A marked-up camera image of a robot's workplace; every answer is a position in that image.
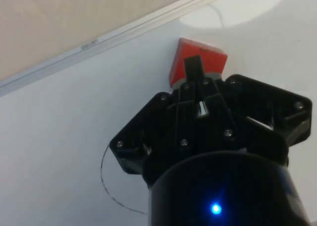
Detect whiteboard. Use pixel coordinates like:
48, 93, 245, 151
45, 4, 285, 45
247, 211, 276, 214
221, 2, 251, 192
0, 0, 317, 226

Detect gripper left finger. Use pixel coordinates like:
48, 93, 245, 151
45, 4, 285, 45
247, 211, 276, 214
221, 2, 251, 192
108, 55, 199, 187

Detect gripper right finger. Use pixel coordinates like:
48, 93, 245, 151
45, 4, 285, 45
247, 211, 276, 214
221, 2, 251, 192
194, 55, 314, 163

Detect red cube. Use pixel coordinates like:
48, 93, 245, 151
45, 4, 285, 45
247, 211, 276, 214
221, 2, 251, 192
169, 37, 228, 90

